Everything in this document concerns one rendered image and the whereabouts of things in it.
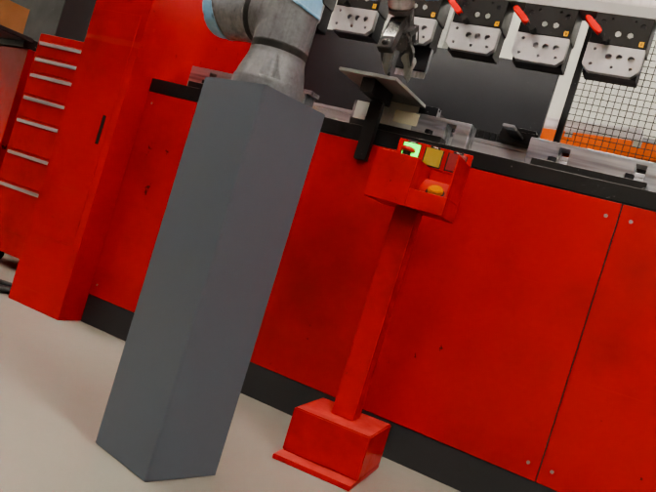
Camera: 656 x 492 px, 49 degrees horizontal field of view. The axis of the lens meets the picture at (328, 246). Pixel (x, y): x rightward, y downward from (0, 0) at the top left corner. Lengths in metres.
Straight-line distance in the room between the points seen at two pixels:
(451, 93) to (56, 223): 1.49
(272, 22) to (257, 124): 0.22
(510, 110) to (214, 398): 1.66
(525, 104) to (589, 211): 0.86
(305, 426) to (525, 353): 0.60
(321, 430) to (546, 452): 0.57
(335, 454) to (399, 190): 0.64
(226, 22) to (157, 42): 1.05
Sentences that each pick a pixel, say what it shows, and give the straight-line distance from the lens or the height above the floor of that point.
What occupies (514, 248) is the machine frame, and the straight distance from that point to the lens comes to 1.94.
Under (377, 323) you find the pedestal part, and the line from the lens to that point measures 1.77.
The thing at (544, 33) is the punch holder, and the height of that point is 1.26.
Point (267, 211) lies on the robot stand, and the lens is 1.41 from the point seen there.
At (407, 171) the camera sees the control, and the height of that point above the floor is 0.74.
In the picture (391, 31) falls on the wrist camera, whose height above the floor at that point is 1.13.
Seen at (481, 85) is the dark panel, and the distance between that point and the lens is 2.76.
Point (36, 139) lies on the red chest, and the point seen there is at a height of 0.56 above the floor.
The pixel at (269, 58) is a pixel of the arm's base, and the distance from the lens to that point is 1.43.
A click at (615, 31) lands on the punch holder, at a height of 1.29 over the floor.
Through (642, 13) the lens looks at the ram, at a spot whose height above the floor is 1.35.
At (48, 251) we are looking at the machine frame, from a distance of 2.61.
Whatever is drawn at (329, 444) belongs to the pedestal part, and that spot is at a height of 0.07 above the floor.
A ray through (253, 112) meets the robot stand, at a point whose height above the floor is 0.72.
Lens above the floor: 0.55
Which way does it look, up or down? 1 degrees down
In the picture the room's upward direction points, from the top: 17 degrees clockwise
